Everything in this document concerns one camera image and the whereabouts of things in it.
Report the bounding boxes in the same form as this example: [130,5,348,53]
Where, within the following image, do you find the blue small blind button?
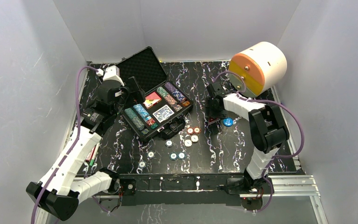
[223,118,233,127]

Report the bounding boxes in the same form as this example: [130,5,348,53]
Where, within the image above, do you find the red playing card deck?
[143,91,162,109]

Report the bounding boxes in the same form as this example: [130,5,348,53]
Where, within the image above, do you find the blue playing card deck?
[153,105,175,123]

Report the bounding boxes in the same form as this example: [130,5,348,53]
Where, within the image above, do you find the triangular all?
[208,118,220,125]

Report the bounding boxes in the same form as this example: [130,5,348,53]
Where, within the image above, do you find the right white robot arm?
[205,83,289,193]

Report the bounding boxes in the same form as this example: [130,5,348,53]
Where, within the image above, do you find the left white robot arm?
[26,77,145,221]

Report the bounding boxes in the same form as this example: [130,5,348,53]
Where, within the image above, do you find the black poker set case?
[116,47,194,141]

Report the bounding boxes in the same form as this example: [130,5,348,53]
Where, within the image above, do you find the pale green chip stack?
[124,108,149,135]

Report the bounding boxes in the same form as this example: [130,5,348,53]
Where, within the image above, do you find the red five chip right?
[193,127,201,134]

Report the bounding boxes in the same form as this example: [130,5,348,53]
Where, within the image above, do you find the red five chip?
[187,127,194,135]
[193,127,201,134]

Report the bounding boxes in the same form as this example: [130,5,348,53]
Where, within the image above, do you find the white one chip right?
[190,135,199,143]

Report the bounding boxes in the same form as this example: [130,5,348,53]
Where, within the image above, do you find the white one chip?
[184,139,192,147]
[190,135,199,143]

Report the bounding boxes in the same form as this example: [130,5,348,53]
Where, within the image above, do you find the light blue chip stack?
[133,104,158,129]

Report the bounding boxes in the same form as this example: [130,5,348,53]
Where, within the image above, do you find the red five chip left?
[187,127,194,135]

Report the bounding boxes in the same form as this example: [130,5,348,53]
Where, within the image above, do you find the white one chip left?
[184,139,192,147]

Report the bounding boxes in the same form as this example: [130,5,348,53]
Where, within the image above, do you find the orange blue chip stack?
[164,94,182,112]

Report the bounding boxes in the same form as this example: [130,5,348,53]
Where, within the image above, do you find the purple and blue chip stack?
[165,82,190,106]

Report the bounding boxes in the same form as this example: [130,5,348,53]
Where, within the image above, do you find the teal fifty chip right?
[178,152,186,160]

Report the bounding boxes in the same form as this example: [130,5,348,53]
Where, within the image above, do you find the teal fifty chip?
[178,152,186,160]
[169,153,178,161]

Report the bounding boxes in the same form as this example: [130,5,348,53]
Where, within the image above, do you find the teal fifty chip left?
[169,153,178,161]

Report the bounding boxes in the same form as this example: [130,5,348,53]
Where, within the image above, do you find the blue fifty chip far left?
[147,151,155,159]

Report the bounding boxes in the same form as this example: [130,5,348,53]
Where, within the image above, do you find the white cylindrical drawer unit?
[228,42,288,98]

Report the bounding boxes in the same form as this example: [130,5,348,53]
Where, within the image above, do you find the blue fifty chip lowest left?
[138,161,147,169]

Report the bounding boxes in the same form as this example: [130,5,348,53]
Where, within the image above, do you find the red white small box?
[85,147,95,161]

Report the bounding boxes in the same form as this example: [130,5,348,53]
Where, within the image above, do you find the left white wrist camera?
[96,65,125,88]

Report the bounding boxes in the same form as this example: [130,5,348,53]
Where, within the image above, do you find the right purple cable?
[212,71,305,212]

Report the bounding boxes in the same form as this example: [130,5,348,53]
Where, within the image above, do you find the purple cable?
[212,71,305,212]
[30,65,100,224]

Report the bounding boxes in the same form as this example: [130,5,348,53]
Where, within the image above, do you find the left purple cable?
[30,65,100,224]

